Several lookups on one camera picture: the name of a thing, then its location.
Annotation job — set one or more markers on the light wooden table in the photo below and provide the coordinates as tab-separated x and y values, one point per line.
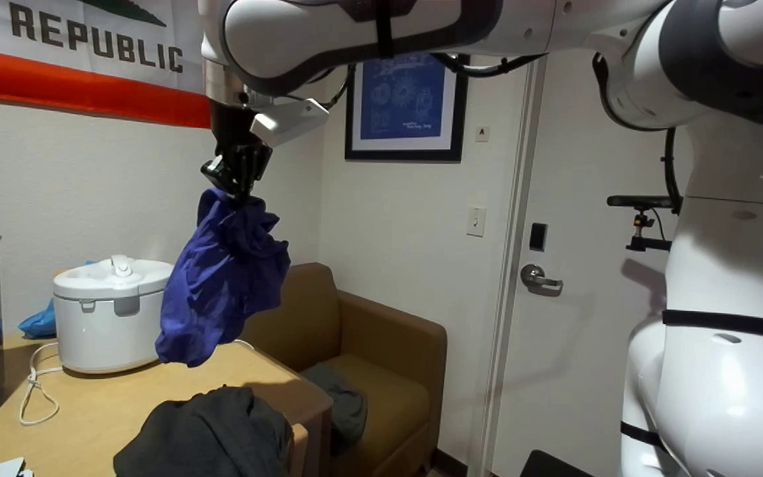
90	406

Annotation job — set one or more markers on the dark grey hooded garment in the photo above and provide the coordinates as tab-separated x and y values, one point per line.
204	438

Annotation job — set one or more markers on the blue shirt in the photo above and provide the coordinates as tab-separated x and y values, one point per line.
223	274

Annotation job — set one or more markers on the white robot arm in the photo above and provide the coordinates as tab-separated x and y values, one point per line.
735	398

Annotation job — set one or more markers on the California Republic flag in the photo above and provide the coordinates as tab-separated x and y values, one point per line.
65	87

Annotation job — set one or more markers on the small white wall plate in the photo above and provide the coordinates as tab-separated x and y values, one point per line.
484	133

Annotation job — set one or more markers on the light blue cloth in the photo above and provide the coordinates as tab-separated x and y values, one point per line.
37	320

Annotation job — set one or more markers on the white light switch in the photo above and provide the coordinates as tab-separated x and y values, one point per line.
474	220

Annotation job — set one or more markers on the black door lock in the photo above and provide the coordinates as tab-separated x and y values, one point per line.
538	235

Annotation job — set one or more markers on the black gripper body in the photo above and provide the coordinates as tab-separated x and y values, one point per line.
237	136

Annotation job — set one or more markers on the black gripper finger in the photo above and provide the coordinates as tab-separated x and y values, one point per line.
250	180
216	176

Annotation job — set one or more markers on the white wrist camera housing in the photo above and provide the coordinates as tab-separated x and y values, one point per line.
293	120

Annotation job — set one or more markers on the black floor object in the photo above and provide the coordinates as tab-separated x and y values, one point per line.
554	465

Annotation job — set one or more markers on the black stereo camera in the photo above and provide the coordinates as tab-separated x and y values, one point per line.
641	202

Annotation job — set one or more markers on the blue framed picture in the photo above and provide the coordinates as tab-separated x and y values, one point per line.
405	102

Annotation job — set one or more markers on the white rice cooker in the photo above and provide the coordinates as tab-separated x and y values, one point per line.
107	319

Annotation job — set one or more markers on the grey cloth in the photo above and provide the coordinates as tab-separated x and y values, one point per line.
342	406

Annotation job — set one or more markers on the brown couch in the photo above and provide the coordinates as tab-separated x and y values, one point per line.
382	353

